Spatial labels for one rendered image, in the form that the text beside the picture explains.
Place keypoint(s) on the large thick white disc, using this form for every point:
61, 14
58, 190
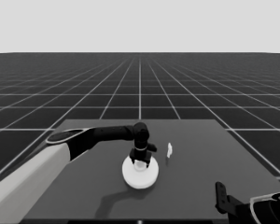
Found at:
140, 180

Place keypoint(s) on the small white T-shaped piece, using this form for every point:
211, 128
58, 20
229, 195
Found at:
169, 150

